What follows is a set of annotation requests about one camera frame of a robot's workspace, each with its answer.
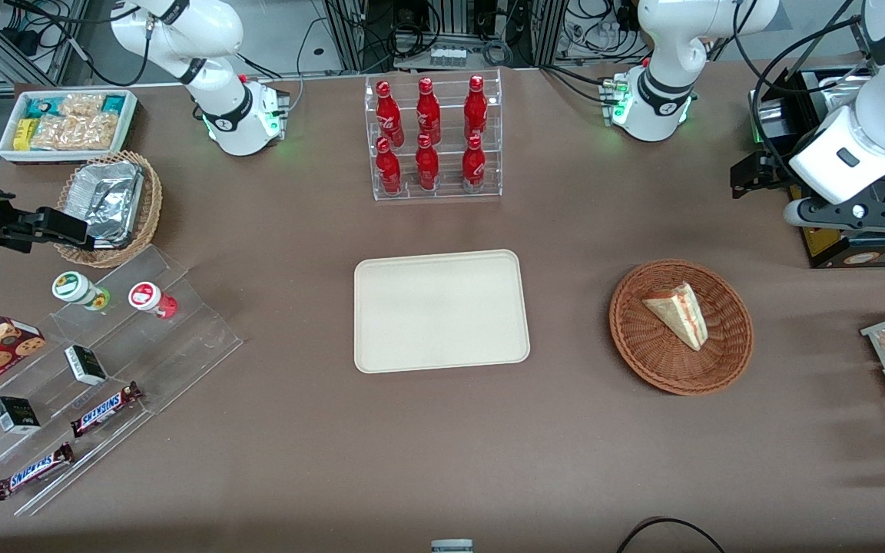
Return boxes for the triangular sandwich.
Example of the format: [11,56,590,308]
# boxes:
[642,281,709,352]

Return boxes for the aluminium foil tray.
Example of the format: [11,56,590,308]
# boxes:
[66,160,145,249]

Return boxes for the light wicker basket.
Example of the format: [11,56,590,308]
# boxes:
[53,150,164,270]

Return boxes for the brown round wicker basket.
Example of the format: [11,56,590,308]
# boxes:
[609,260,754,396]

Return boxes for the beige rectangular tray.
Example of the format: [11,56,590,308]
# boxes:
[354,250,531,374]

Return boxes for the black hot food display case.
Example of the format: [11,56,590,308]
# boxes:
[748,68,885,270]

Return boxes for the white rectangular snack bin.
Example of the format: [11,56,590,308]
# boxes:
[0,88,139,164]

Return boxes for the steel food pan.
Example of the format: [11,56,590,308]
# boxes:
[815,73,871,110]

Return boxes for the green lid cup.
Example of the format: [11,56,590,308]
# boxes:
[51,270,111,312]

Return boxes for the large clear cracker bag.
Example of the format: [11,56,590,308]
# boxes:
[30,114,121,151]

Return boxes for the small black box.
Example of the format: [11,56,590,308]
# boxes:
[0,396,42,435]
[64,345,108,386]

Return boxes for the small clear cracker bag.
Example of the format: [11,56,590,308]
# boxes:
[58,93,106,118]

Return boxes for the red lid cup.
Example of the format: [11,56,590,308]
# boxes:
[128,281,179,320]

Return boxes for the snickers bar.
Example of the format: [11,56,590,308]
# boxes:
[0,442,75,502]
[70,382,144,439]

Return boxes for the clear acrylic stepped stand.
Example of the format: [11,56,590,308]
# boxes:
[0,244,244,517]

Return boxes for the red cola bottle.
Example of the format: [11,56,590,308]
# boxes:
[415,133,440,191]
[464,75,489,141]
[416,77,442,145]
[375,81,405,147]
[376,137,403,194]
[462,134,487,193]

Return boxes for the clear acrylic bottle rack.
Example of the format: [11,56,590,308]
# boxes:
[364,68,503,202]

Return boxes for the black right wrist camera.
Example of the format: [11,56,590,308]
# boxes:
[35,206,91,250]

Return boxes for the black cable loop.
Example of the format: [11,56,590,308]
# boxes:
[615,517,728,553]

